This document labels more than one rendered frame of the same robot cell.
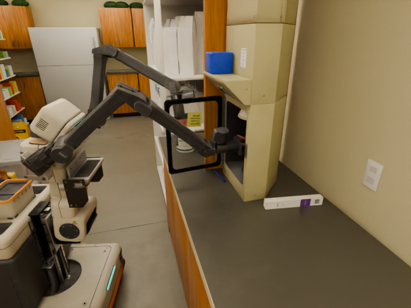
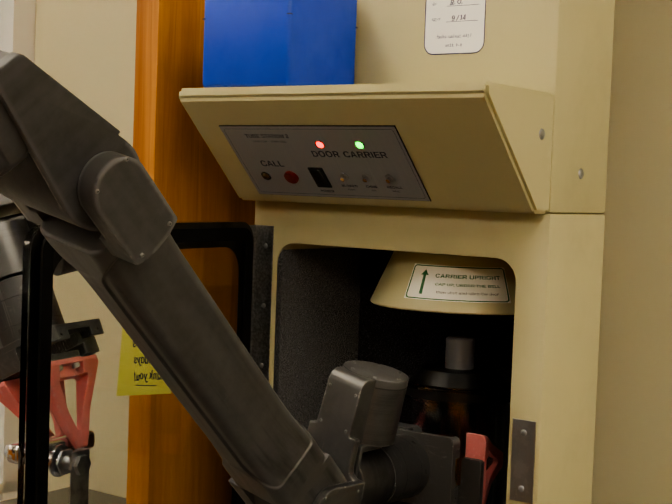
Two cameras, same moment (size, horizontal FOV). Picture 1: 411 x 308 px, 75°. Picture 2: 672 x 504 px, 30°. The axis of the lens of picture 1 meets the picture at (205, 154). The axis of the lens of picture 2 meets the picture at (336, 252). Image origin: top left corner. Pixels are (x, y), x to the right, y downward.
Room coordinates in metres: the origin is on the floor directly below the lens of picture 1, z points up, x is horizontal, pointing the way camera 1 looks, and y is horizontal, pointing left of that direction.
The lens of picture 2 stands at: (0.36, 0.60, 1.43)
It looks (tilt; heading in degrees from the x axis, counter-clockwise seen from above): 3 degrees down; 322
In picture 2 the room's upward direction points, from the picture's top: 2 degrees clockwise
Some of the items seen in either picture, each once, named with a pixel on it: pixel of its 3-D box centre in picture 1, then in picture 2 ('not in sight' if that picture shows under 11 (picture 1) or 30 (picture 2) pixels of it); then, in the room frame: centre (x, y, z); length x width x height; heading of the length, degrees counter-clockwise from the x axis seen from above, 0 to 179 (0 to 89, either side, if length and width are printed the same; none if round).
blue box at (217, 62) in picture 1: (218, 62); (280, 42); (1.29, -0.06, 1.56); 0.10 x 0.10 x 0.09; 16
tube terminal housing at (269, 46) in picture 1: (259, 113); (457, 293); (1.26, -0.26, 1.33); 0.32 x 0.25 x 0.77; 16
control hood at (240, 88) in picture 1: (224, 86); (355, 148); (1.21, -0.09, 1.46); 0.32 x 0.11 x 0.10; 16
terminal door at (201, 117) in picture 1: (194, 135); (146, 451); (1.31, 0.06, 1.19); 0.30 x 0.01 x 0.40; 112
